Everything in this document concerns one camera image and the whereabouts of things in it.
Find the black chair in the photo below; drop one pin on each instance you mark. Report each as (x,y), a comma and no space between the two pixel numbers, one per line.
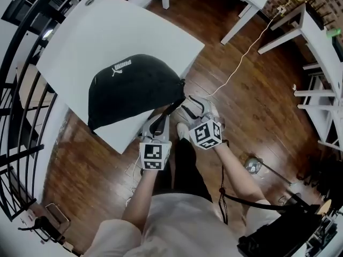
(281,231)

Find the person's left forearm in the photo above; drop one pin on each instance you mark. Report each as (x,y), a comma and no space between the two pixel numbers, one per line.
(140,194)

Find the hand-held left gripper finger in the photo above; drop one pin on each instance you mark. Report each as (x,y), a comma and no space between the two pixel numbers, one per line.
(147,127)
(166,130)

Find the white router table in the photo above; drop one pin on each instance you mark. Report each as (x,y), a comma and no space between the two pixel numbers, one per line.
(319,41)

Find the black router with antennas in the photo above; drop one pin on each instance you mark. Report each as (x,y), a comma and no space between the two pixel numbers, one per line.
(317,12)

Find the grey foot pedal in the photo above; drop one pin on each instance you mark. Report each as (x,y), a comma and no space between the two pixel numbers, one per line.
(253,165)

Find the white shoe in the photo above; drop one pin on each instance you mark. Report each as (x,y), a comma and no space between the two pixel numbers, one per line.
(183,130)

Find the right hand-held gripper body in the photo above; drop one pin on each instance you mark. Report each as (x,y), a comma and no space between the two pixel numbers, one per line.
(206,134)

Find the green upright device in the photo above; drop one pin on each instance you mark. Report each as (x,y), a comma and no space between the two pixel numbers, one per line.
(334,32)

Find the white power strip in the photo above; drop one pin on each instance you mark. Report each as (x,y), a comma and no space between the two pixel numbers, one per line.
(282,9)

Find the person's right forearm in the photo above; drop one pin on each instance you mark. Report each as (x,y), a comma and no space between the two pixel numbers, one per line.
(238,173)

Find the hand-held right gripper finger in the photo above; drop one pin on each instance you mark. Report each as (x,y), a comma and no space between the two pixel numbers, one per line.
(207,107)
(191,118)

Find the black doorway with green light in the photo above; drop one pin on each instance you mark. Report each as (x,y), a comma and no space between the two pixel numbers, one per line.
(16,1)

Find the light wooden board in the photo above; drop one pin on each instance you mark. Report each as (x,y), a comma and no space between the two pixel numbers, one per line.
(325,207)

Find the person's black trousers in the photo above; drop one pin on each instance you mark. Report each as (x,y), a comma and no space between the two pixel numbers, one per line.
(185,170)

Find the person's white shirt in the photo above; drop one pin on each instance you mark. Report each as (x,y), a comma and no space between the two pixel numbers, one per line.
(187,229)

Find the large white table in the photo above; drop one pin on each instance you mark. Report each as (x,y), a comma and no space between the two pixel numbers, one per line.
(120,31)

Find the white shelf rack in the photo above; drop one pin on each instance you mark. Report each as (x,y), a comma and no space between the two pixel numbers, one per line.
(321,111)

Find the black metal railing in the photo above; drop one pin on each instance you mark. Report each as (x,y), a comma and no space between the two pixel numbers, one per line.
(16,103)

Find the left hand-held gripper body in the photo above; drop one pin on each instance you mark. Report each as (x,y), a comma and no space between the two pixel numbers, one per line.
(154,154)

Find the black Puma bag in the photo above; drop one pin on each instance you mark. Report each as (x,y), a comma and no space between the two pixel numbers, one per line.
(134,90)

